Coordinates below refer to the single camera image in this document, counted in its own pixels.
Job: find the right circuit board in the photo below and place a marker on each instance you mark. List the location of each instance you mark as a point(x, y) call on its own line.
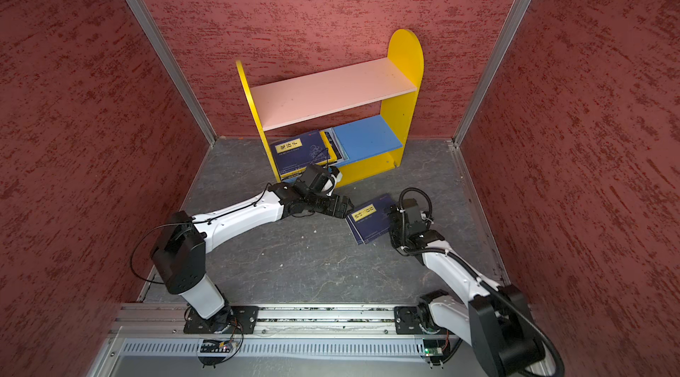
point(433, 348)

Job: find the white book with galaxy picture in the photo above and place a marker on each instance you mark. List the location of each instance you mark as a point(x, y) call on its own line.
point(345, 155)

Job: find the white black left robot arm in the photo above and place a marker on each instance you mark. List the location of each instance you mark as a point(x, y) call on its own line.
point(179, 253)

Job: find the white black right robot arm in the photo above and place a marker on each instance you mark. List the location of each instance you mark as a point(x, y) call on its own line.
point(494, 320)

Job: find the right corner aluminium profile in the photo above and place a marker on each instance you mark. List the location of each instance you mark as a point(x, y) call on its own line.
point(506, 36)

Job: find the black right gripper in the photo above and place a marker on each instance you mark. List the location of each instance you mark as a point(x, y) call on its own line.
point(395, 240)

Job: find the yellow book with cartoon figure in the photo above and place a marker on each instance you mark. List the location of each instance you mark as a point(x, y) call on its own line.
point(334, 155)

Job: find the yellow pink blue bookshelf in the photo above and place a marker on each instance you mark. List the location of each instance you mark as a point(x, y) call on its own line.
point(375, 144)

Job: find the left corner aluminium profile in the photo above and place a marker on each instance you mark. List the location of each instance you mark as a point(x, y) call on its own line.
point(150, 28)

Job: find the corner aluminium profile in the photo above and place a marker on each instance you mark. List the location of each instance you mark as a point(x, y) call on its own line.
point(506, 36)
point(150, 28)

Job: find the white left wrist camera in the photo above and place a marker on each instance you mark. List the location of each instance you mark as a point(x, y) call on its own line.
point(334, 176)

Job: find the white slotted cable duct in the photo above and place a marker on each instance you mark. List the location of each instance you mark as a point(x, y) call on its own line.
point(350, 349)

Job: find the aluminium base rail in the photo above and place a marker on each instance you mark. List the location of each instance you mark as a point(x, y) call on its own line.
point(278, 320)

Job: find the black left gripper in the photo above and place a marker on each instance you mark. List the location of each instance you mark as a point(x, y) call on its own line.
point(342, 212)

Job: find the dark blue book yellow label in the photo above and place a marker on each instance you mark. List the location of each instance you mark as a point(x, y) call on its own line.
point(291, 156)

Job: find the left circuit board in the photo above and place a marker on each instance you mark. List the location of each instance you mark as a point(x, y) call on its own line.
point(219, 347)

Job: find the circuit board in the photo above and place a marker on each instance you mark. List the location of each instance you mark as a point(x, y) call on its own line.
point(219, 347)
point(433, 348)

